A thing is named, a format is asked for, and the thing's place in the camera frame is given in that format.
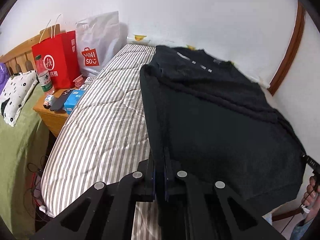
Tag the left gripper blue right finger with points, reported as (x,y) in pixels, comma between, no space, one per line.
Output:
(174,179)

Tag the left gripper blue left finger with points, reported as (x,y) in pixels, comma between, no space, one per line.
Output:
(146,186)

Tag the black sweatshirt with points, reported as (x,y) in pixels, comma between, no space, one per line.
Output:
(206,115)

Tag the person's right hand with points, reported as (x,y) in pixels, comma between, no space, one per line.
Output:
(311,196)

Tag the striped mattress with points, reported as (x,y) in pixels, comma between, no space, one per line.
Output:
(105,136)

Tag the wooden nightstand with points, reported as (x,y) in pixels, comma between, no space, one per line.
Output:
(53,120)

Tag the blue tissue pack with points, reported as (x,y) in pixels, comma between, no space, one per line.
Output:
(72,100)

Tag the white remote control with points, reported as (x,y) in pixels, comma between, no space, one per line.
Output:
(89,80)

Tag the black smartphone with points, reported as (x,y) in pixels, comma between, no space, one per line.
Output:
(58,105)

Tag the small figurine toy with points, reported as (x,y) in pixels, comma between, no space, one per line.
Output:
(49,101)

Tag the green bed sheet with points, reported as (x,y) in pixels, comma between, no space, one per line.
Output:
(22,149)

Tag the rolled white printed mat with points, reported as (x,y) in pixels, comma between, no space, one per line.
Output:
(155,41)

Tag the plastic water bottle green label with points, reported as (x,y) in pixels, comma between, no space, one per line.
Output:
(43,76)

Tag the white Miniso plastic bag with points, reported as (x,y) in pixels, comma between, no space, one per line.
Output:
(97,41)

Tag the red paper bag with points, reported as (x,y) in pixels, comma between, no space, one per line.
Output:
(58,51)

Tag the white black dotted pillow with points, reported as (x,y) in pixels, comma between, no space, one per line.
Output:
(15,94)

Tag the wooden headboard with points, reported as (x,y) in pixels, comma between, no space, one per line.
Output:
(20,59)

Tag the purple cloth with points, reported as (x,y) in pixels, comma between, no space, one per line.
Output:
(4,76)

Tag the brown wooden door frame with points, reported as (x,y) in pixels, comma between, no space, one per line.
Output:
(291,51)

